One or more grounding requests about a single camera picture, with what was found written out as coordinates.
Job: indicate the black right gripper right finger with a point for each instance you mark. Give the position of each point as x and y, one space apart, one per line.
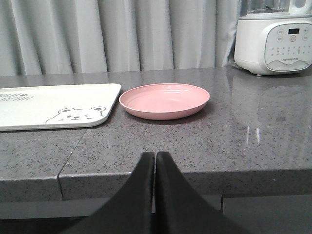
180 209

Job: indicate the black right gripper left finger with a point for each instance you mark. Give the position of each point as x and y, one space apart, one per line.
129 211

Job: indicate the pink round plate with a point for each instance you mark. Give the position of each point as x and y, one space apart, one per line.
164 101

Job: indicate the cream bear serving tray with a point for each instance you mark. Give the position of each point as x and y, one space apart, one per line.
56 107

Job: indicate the grey stone countertop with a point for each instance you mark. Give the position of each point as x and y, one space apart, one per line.
254 137

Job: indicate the white pleated curtain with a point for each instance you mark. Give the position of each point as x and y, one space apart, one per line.
39 37

